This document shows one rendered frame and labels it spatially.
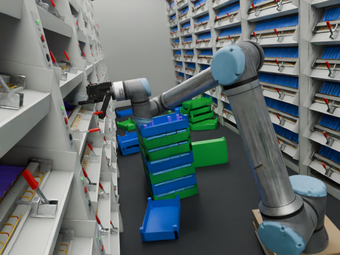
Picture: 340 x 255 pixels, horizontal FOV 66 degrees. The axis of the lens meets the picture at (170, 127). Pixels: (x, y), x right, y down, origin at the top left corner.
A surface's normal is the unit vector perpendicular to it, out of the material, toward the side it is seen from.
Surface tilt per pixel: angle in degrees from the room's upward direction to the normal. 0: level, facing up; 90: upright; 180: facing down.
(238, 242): 0
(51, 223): 21
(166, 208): 0
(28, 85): 90
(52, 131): 90
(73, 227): 90
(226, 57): 84
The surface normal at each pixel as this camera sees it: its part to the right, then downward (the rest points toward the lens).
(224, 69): -0.71, 0.22
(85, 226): 0.21, 0.27
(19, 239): 0.21, -0.95
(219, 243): -0.15, -0.94
